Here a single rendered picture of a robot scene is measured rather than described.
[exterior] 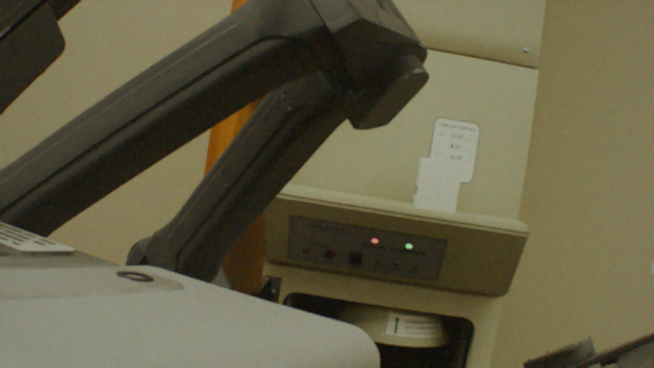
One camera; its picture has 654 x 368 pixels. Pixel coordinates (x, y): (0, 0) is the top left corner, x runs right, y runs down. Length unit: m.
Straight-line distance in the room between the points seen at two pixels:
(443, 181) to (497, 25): 0.23
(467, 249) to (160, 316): 0.87
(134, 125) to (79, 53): 1.12
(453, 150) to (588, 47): 0.56
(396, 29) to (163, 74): 0.16
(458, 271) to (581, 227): 0.55
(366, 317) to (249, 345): 1.00
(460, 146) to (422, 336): 0.26
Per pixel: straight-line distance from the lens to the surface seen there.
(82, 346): 0.18
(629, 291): 1.67
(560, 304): 1.64
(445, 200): 1.07
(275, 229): 1.09
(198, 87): 0.58
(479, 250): 1.08
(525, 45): 1.17
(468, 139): 1.15
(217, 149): 1.08
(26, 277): 0.24
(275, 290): 1.17
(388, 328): 1.19
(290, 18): 0.57
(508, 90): 1.16
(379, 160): 1.15
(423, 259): 1.10
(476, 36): 1.17
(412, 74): 0.63
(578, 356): 0.75
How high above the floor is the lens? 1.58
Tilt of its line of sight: 3 degrees down
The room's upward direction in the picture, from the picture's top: 9 degrees clockwise
